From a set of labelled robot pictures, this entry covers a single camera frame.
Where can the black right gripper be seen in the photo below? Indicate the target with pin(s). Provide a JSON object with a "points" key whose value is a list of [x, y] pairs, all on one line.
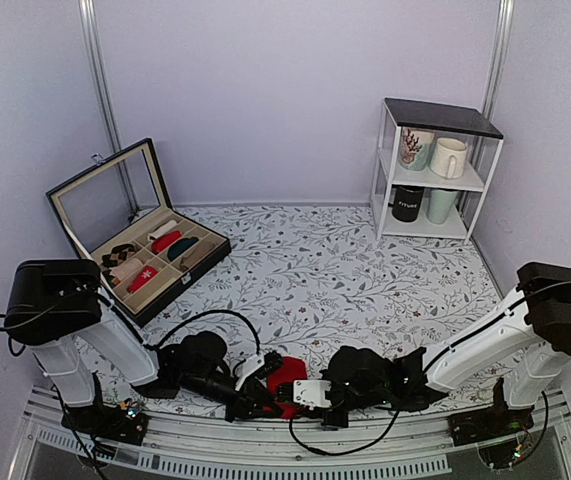
{"points": [[335, 422]]}

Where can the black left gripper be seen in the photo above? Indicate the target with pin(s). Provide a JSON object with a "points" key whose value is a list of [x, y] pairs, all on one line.
{"points": [[242, 407]]}

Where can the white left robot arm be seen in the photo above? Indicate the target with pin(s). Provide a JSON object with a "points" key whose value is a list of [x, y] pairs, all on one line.
{"points": [[55, 303]]}

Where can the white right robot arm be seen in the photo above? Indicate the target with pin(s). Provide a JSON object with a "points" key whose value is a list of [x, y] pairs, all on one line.
{"points": [[534, 317]]}

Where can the beige rolled sock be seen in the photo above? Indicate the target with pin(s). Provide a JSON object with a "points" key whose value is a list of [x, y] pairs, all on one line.
{"points": [[200, 251]]}

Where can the dark green rolled sock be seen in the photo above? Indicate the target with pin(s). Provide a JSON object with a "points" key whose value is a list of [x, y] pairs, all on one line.
{"points": [[180, 247]]}

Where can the red snowflake rolled sock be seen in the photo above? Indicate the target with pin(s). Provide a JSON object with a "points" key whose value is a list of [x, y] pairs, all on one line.
{"points": [[141, 279]]}

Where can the red rolled sock in box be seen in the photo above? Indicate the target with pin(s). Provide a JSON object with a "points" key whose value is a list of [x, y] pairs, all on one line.
{"points": [[165, 241]]}

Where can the white rolled sock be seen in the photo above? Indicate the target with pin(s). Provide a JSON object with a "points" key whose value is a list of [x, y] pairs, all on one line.
{"points": [[161, 230]]}

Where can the argyle patterned rolled sock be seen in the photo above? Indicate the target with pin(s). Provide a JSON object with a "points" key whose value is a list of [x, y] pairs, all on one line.
{"points": [[118, 255]]}

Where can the black sock organizer box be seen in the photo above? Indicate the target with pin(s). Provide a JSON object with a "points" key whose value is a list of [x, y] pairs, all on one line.
{"points": [[120, 200]]}

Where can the black mug with text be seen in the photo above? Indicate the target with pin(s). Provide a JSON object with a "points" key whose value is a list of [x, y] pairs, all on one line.
{"points": [[407, 202]]}

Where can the mint green cup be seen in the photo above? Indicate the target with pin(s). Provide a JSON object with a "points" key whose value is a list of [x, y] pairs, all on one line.
{"points": [[440, 204]]}

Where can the white metal shelf rack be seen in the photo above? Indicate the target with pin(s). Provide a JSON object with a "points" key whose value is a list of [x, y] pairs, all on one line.
{"points": [[485, 144]]}

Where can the floral patterned mug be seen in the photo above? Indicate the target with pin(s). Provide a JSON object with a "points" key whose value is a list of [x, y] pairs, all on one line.
{"points": [[416, 148]]}

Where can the cream ribbed mug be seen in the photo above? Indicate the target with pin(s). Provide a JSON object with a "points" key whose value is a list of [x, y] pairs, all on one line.
{"points": [[448, 158]]}

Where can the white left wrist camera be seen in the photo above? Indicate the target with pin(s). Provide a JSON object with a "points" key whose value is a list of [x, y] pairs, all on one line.
{"points": [[244, 370]]}

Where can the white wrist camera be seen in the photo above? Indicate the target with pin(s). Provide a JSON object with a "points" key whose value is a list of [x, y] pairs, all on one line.
{"points": [[312, 393], [244, 370]]}

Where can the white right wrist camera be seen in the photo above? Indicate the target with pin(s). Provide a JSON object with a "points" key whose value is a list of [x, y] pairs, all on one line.
{"points": [[312, 393]]}

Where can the aluminium table edge rail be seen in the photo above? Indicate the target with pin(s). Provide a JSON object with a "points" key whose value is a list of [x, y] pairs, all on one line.
{"points": [[375, 447]]}

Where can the left aluminium frame post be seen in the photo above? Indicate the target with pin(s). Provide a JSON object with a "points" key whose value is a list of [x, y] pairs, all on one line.
{"points": [[89, 27]]}

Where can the aluminium frame post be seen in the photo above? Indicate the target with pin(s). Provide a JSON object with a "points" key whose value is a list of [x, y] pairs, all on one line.
{"points": [[498, 56], [89, 27]]}

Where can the right aluminium frame post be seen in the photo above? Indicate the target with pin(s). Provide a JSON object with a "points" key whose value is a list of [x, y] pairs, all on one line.
{"points": [[498, 56]]}

